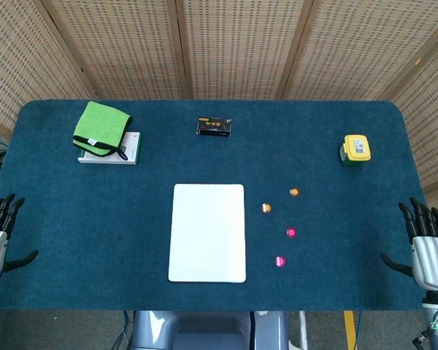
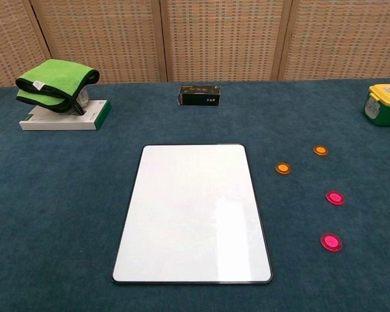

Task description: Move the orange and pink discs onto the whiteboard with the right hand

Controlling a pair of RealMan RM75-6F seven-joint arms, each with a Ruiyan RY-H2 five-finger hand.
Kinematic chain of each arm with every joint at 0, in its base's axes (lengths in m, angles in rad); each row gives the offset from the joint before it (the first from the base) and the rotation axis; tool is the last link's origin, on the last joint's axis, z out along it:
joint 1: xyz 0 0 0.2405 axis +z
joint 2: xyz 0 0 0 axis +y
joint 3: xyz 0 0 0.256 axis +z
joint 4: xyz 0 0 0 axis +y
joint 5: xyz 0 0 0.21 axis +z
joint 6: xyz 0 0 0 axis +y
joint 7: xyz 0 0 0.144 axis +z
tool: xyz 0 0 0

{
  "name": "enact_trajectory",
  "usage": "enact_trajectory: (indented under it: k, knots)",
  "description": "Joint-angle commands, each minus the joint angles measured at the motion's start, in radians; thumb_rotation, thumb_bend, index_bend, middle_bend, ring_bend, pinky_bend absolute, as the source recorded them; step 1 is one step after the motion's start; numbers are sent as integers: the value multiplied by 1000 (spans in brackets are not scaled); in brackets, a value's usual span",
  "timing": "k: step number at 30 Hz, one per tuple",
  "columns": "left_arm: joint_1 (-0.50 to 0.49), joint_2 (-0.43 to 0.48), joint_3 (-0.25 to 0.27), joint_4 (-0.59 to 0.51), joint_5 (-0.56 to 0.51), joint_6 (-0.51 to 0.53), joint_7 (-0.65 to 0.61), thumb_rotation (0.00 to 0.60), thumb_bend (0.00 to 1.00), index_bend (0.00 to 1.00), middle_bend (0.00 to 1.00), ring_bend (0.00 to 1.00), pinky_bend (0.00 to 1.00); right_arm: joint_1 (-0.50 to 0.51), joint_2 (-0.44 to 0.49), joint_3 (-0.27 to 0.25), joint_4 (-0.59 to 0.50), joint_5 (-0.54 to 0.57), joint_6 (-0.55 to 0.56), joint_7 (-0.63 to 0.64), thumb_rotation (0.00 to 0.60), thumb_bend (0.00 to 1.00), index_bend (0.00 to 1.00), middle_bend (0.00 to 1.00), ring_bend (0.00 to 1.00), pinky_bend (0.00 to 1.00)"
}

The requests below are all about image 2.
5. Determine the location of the pink round magnet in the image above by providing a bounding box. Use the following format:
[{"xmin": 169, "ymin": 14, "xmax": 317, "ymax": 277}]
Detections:
[
  {"xmin": 319, "ymin": 232, "xmax": 343, "ymax": 253},
  {"xmin": 326, "ymin": 190, "xmax": 346, "ymax": 206}
]

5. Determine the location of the white magnetic board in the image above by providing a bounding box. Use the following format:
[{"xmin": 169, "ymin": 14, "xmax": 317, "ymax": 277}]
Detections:
[{"xmin": 111, "ymin": 144, "xmax": 273, "ymax": 286}]

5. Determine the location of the black cardboard box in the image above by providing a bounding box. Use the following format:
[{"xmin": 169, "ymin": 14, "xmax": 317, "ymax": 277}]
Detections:
[{"xmin": 176, "ymin": 84, "xmax": 222, "ymax": 107}]

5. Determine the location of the woven folding screen panel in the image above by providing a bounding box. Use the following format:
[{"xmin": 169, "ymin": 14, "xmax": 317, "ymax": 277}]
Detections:
[
  {"xmin": 21, "ymin": 0, "xmax": 168, "ymax": 86},
  {"xmin": 0, "ymin": 0, "xmax": 51, "ymax": 89},
  {"xmin": 271, "ymin": 0, "xmax": 390, "ymax": 82},
  {"xmin": 151, "ymin": 0, "xmax": 294, "ymax": 83}
]

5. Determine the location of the white and green box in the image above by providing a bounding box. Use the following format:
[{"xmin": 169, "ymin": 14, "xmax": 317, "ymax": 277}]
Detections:
[{"xmin": 19, "ymin": 99, "xmax": 112, "ymax": 132}]

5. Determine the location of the blue table cover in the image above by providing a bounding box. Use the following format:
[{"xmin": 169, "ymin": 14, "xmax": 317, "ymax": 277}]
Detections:
[{"xmin": 0, "ymin": 77, "xmax": 390, "ymax": 312}]

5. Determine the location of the green microfiber towel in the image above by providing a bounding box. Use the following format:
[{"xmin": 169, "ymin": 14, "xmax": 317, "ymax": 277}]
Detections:
[{"xmin": 14, "ymin": 58, "xmax": 100, "ymax": 115}]

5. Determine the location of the green jar with yellow lid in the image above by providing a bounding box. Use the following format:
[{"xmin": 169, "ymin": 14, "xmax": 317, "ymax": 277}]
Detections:
[{"xmin": 363, "ymin": 83, "xmax": 390, "ymax": 127}]

